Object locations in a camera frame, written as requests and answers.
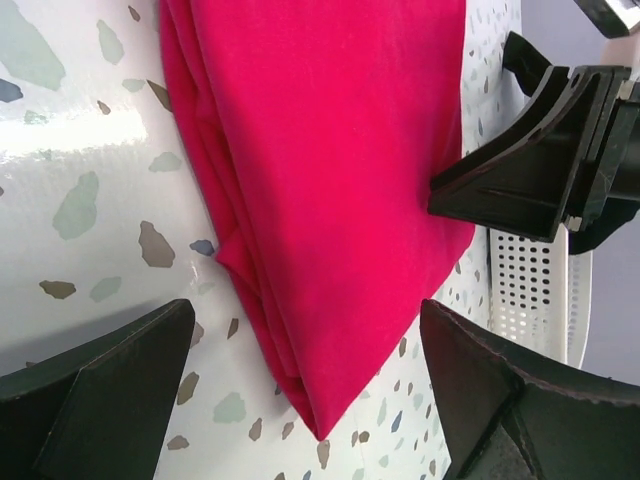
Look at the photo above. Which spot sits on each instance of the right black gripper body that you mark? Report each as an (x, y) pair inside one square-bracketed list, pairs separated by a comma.
[(608, 151)]

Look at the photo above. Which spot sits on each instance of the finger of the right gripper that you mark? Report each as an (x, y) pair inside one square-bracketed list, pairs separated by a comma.
[(520, 181), (525, 62)]

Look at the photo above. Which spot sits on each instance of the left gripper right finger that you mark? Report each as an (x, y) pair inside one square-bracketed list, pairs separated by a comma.
[(508, 412)]

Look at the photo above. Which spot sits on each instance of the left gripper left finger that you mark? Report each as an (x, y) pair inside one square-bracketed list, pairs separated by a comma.
[(101, 409)]

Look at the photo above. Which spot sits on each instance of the red t shirt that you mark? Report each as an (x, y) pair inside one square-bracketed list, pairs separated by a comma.
[(313, 129)]

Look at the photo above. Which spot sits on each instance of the black t shirt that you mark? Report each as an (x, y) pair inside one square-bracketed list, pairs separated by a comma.
[(596, 234)]

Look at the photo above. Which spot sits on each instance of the white perforated tray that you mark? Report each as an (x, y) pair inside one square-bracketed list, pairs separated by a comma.
[(541, 295)]

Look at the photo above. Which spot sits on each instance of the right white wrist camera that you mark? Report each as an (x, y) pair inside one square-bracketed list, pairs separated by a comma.
[(613, 18)]

